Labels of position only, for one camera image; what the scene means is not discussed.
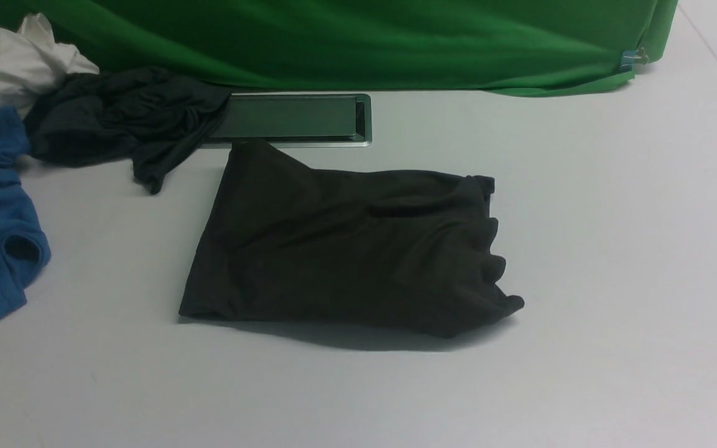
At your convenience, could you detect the dark gray long-sleeved shirt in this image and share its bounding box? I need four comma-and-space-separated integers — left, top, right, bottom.
179, 140, 525, 338

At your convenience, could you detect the dark teal crumpled garment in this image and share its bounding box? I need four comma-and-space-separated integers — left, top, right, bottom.
24, 67, 232, 195

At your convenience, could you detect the green backdrop cloth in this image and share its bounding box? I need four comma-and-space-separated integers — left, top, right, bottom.
0, 1, 678, 98

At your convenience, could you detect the blue binder clip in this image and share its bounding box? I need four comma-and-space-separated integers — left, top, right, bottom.
619, 47, 649, 73

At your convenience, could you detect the white crumpled garment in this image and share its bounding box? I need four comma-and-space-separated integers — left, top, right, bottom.
0, 12, 100, 118

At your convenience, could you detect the metal table cable hatch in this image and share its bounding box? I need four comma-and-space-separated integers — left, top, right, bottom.
204, 93, 373, 148

